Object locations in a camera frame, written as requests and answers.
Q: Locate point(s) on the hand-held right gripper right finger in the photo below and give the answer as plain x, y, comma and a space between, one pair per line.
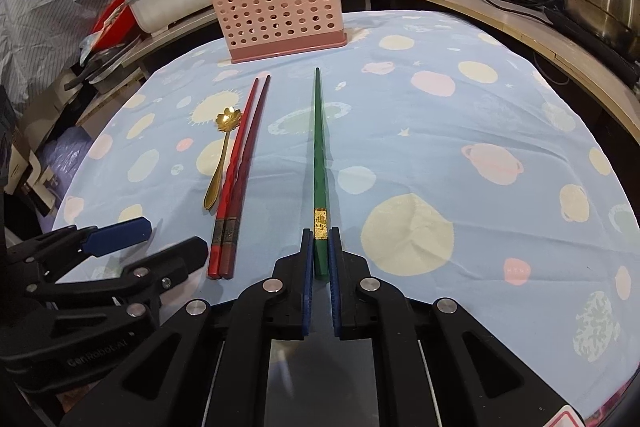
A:
335, 287

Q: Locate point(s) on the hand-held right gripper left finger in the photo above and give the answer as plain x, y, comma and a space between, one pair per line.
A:
307, 287

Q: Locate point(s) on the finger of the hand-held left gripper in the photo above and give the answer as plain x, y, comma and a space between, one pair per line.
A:
175, 259
117, 234

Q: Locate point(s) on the dark red chopstick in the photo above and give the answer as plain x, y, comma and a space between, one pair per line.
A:
249, 167

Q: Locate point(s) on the green chopstick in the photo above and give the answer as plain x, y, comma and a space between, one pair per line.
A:
318, 147

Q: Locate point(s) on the pink perforated utensil holder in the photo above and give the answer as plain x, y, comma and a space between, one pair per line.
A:
270, 17

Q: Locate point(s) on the purple plastic bag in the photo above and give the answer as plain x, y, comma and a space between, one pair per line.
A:
65, 147

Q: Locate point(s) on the gold flower spoon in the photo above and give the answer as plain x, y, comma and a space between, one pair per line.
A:
227, 119

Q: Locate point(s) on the blue planet print tablecloth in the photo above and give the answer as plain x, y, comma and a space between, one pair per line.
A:
425, 132

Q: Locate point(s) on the red plastic basin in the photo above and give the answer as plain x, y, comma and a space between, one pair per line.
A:
112, 24

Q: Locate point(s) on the black induction cooker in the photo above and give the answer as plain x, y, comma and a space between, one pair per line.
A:
590, 42

